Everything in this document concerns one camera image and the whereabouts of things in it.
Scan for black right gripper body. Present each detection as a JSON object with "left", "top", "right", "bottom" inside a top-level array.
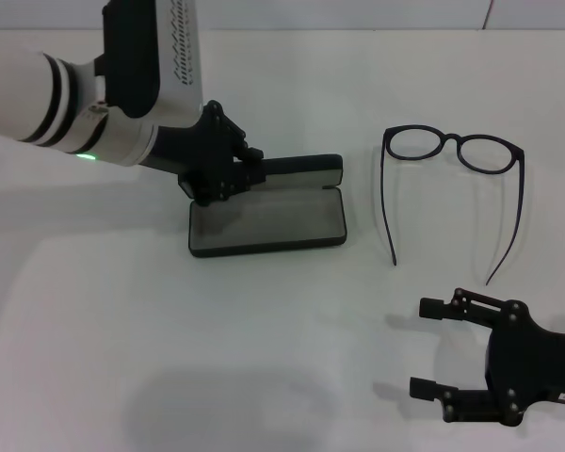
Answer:
[{"left": 484, "top": 300, "right": 565, "bottom": 428}]

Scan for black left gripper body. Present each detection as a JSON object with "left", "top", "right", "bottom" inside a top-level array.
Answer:
[{"left": 140, "top": 100, "right": 251, "bottom": 207}]

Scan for black glasses case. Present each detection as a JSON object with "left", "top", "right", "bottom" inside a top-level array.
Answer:
[{"left": 186, "top": 153, "right": 348, "bottom": 259}]

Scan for black round glasses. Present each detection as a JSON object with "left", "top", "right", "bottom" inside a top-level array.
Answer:
[{"left": 380, "top": 124, "right": 525, "bottom": 287}]

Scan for left wrist camera housing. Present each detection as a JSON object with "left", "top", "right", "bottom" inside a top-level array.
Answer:
[{"left": 101, "top": 0, "right": 207, "bottom": 131}]

